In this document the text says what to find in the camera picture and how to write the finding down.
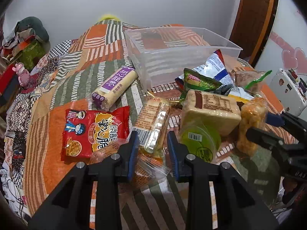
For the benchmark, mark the clear plastic storage bin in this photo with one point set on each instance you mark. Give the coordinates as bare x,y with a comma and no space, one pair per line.
161,54

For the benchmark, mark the dark green cushion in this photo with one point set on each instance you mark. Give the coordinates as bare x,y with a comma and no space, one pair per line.
36,25

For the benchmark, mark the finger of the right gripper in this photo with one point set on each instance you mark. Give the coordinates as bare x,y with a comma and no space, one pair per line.
287,121
270,141

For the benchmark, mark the brown wooden door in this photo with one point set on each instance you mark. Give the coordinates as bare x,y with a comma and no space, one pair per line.
253,24

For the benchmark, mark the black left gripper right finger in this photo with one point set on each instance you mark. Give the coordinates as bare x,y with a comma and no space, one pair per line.
238,206

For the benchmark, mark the red black box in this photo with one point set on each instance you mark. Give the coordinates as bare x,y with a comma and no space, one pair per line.
9,84

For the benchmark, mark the orange clear biscuit pack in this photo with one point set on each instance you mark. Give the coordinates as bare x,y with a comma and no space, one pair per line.
151,124

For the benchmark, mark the square toast bread pack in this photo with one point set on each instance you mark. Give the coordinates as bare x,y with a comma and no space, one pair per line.
219,112

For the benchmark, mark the white blue snack bag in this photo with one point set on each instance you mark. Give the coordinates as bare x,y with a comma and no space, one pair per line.
214,67

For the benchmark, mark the yellow pillow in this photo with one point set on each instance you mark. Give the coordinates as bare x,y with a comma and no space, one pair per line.
109,17

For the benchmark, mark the yellow white snack bag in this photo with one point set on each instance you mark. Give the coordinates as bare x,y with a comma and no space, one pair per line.
240,95

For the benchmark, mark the pink toy figure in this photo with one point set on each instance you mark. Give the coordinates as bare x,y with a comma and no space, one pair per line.
22,73

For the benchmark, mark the green snack bag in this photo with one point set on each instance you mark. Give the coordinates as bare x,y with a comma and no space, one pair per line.
195,81

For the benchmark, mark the clear bag orange snack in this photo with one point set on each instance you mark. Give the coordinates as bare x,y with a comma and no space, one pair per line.
147,170

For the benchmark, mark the green box with clutter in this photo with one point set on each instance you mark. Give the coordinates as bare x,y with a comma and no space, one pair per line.
25,47

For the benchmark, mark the red noodle snack bag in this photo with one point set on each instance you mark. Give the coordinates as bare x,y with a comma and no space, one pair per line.
87,131

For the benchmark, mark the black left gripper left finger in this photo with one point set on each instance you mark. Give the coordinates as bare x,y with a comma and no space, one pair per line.
68,205

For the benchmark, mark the patchwork striped bed cover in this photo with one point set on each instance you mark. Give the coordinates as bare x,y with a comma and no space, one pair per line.
74,69

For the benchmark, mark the brown bread bag green tie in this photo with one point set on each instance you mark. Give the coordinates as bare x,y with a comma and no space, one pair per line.
251,81

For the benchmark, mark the green lid round container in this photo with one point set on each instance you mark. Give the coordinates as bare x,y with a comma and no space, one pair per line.
202,141

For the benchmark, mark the orange puffed snack bag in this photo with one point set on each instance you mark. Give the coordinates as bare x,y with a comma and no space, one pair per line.
253,114

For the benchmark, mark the white appliance with stickers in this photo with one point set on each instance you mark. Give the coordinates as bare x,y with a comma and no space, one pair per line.
287,91

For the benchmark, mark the purple label cake roll pack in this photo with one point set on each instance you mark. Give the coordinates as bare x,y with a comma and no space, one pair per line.
106,94

